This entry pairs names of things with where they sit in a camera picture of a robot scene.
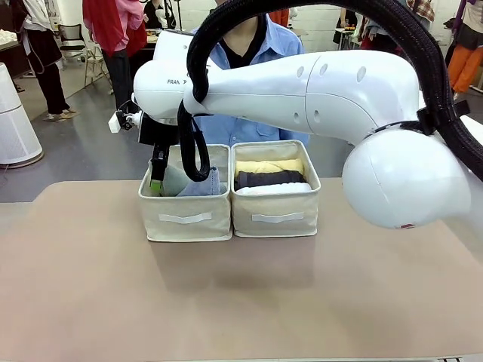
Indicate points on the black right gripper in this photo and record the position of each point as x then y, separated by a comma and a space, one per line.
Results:
158, 134

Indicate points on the grey-green cone-folded towel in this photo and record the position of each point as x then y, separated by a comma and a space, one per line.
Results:
175, 181

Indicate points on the light blue cone-folded towel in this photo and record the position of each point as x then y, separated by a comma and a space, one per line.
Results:
209, 184

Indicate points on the yellow towel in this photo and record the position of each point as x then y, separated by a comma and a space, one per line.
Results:
268, 166

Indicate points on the dark grey towel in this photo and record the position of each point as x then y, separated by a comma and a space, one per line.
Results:
271, 179

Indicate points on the white towel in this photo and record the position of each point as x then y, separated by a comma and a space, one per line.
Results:
275, 189

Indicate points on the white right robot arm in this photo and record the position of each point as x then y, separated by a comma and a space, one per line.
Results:
339, 98

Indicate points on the metal folding stool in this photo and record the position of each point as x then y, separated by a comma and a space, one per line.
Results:
96, 68

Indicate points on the cream fabric storage bin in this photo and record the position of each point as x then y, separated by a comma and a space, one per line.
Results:
185, 218
275, 218

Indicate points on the person in blue shirt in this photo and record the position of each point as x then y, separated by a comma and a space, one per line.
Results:
241, 128

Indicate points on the bystander in red top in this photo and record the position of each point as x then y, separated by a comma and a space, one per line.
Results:
120, 41

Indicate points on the bystander in black trousers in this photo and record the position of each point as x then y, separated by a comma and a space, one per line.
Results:
49, 68

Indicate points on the white air purifier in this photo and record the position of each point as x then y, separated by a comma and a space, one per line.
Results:
15, 124

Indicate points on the black mesh office chair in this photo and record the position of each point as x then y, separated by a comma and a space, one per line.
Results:
71, 37

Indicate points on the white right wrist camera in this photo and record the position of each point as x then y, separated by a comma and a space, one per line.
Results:
115, 122

